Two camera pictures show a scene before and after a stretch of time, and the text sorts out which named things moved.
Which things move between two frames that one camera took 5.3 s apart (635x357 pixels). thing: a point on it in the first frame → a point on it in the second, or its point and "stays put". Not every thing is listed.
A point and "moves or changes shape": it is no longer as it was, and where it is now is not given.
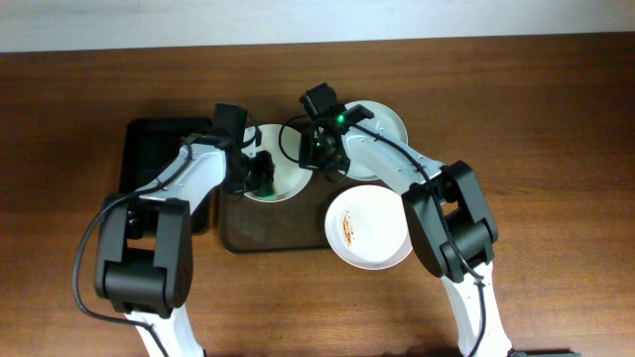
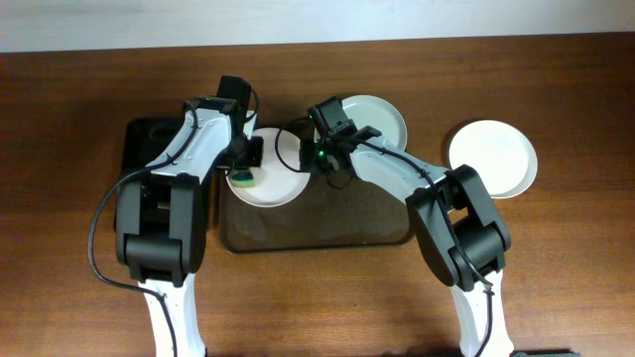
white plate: [367, 226] → [501, 156]
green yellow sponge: [268, 192] moves or changes shape
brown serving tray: [248, 224] stays put
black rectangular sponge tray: [147, 147] stays put
